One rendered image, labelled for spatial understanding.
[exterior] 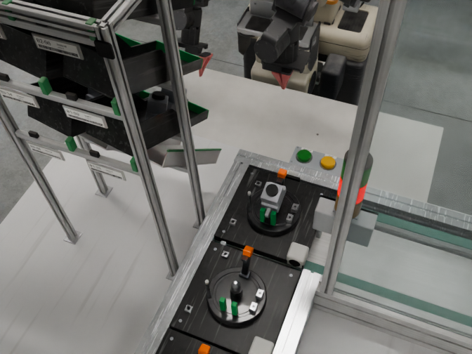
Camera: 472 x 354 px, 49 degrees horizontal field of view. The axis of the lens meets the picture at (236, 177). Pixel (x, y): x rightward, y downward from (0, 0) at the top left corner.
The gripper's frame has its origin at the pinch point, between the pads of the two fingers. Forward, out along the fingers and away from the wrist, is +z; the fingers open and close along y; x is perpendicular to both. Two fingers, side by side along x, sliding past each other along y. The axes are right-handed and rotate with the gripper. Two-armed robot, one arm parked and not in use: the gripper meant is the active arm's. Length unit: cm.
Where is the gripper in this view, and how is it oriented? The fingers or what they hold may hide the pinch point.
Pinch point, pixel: (284, 85)
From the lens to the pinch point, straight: 130.4
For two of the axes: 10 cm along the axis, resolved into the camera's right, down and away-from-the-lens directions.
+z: 0.4, 6.1, 7.9
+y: 9.2, 2.8, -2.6
